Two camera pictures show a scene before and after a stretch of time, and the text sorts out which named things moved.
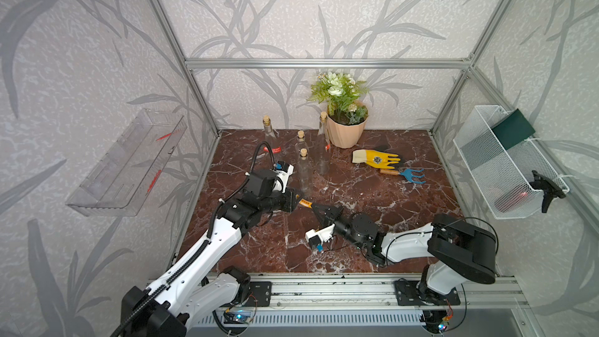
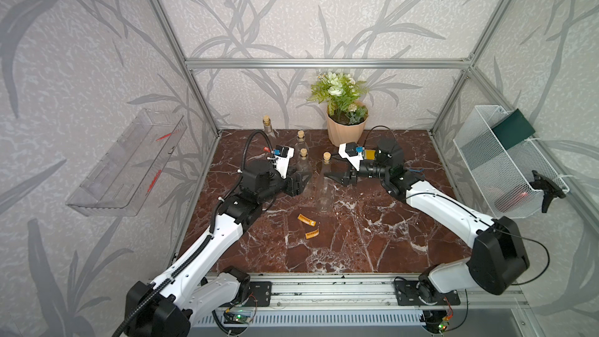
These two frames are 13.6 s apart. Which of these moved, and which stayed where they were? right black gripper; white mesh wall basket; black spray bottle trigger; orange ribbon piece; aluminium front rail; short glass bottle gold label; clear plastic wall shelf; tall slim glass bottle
Moved: right black gripper; tall slim glass bottle; orange ribbon piece
Stayed: aluminium front rail; short glass bottle gold label; white mesh wall basket; black spray bottle trigger; clear plastic wall shelf
